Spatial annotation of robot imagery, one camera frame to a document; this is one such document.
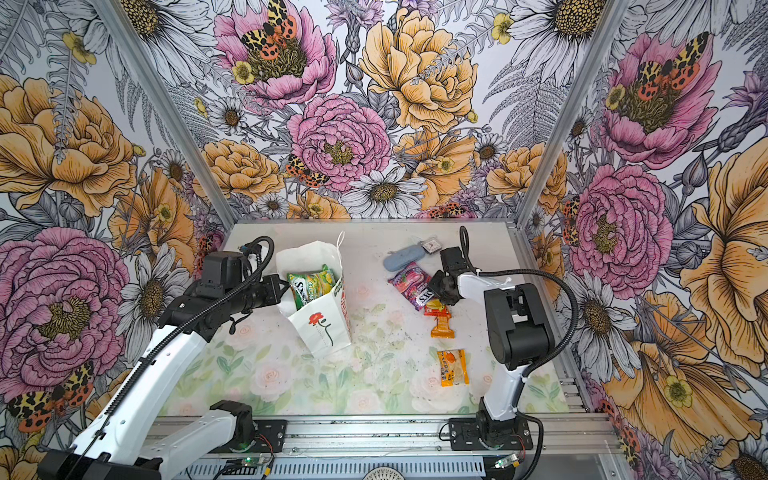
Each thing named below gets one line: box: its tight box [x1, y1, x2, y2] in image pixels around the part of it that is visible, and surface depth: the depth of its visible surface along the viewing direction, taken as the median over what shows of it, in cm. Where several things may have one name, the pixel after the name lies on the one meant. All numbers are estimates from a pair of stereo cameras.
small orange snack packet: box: [437, 349, 470, 388], surface depth 85 cm
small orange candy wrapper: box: [430, 315, 455, 339], surface depth 93 cm
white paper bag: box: [276, 232, 352, 359], surface depth 80 cm
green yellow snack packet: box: [287, 264, 336, 310], surface depth 80 cm
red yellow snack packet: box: [423, 298, 451, 316], surface depth 96 cm
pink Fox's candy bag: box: [388, 262, 435, 311], surface depth 101 cm
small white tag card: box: [420, 240, 442, 253], surface depth 114 cm
